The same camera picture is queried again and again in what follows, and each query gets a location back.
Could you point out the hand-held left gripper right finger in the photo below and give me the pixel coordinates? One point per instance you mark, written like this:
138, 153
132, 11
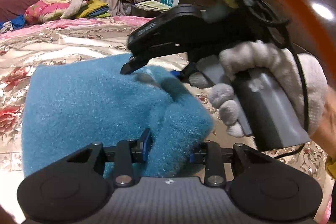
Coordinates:
192, 157

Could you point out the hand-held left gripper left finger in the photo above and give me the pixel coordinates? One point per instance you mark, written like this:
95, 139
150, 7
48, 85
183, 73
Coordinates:
145, 144

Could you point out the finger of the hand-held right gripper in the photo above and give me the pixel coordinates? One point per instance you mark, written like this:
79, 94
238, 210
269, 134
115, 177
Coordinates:
183, 72
131, 66

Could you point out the blue fuzzy garment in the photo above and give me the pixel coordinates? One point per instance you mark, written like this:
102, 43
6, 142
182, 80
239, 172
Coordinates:
92, 108

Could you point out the person's right forearm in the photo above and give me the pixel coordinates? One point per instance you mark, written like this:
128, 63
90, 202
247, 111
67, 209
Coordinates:
328, 129

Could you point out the person's right hand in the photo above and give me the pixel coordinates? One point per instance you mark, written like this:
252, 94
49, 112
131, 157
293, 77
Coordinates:
265, 56

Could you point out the folded pale cloth stack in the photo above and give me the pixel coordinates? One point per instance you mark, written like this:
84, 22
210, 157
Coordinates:
152, 5

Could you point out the yellow green folded blanket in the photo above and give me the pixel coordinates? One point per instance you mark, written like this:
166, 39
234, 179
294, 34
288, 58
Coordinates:
95, 8

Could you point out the floral satin bedspread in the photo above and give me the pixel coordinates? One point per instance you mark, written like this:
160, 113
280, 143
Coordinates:
65, 40

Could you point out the pink floral pillow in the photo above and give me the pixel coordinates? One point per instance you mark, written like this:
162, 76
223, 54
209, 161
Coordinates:
50, 7

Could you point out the blue crumpled cloth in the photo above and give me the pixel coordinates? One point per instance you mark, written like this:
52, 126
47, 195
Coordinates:
13, 23

